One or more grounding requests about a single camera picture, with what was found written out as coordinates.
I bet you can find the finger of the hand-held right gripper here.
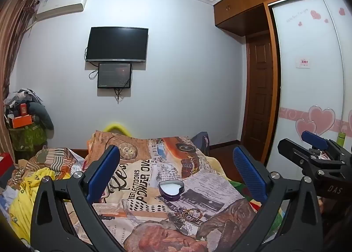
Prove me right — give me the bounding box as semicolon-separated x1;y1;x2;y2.
301;131;345;154
277;138;312;176

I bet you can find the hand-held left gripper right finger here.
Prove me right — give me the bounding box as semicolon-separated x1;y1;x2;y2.
232;145;322;252

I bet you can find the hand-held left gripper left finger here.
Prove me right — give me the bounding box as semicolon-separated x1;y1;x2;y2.
30;145;130;252

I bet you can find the gold beaded bangle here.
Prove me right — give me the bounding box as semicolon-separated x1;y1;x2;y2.
187;208;205;221

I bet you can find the purple heart-shaped tin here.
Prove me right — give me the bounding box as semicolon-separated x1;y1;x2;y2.
158;181;185;202

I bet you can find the red string bracelet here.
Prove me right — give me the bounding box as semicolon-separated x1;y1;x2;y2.
168;209;189;223

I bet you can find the striped cloth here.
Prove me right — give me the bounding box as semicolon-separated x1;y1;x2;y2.
36;148;83;179

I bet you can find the yellow pillow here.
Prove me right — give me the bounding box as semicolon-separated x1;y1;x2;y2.
103;122;130;134

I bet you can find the printed blanket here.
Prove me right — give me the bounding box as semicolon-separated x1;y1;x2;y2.
69;130;275;252

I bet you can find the dark blue cloth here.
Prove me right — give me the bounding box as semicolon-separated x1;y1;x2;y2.
191;132;209;156

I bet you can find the brown wooden door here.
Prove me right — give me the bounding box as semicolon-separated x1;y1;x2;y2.
241;35;275;156

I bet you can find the yellow cloth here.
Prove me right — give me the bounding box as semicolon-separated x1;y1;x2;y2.
8;167;72;244

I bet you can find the green camouflage bag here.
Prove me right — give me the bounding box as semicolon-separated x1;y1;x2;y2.
8;123;47;152

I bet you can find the grey blue cloth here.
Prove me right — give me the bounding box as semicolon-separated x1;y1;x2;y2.
29;101;54;140

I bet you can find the orange box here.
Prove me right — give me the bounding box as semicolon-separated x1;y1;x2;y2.
11;115;33;129

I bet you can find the small black monitor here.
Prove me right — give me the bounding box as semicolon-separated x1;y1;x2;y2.
97;62;131;88

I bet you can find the pile of clothes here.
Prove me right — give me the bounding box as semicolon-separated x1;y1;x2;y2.
4;87;42;121

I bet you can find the wooden overhead cabinet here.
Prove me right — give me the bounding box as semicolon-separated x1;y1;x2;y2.
213;0;334;35

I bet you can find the striped brown curtain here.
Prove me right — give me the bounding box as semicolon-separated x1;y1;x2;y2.
0;0;39;165

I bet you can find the white air conditioner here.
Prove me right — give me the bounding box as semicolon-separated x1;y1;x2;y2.
36;0;88;21

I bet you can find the black wall television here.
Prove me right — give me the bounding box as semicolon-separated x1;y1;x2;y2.
85;27;149;63

